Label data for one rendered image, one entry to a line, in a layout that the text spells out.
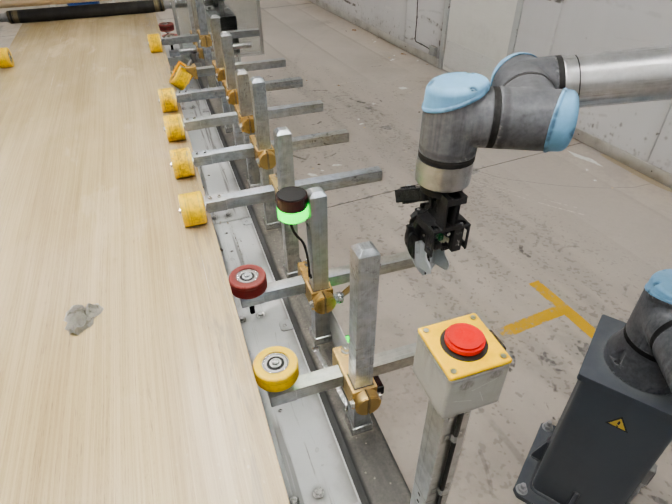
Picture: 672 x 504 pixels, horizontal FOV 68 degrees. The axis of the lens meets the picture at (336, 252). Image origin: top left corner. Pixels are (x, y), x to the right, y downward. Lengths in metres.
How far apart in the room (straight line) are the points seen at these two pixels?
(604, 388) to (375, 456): 0.63
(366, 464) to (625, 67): 0.81
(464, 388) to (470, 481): 1.34
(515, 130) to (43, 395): 0.86
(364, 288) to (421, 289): 1.65
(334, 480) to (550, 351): 1.39
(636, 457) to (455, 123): 1.09
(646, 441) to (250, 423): 1.03
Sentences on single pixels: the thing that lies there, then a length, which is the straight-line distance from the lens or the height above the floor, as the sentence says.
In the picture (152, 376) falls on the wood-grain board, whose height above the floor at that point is 0.90.
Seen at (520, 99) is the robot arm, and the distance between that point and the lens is 0.78.
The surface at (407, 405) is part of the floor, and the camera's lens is 1.97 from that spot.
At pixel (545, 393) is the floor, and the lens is 2.14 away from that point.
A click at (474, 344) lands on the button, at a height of 1.23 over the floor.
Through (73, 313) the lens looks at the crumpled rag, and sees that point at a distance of 1.11.
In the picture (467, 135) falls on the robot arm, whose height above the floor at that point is 1.29.
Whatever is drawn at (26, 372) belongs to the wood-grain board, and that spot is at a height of 0.90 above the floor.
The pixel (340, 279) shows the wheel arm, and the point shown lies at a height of 0.85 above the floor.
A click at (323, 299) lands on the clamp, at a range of 1.07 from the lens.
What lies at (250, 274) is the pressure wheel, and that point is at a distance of 1.09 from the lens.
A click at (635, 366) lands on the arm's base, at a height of 0.65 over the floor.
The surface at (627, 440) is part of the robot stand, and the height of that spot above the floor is 0.44.
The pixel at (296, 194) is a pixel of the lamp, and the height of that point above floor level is 1.11.
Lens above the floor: 1.61
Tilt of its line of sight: 38 degrees down
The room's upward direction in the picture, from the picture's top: straight up
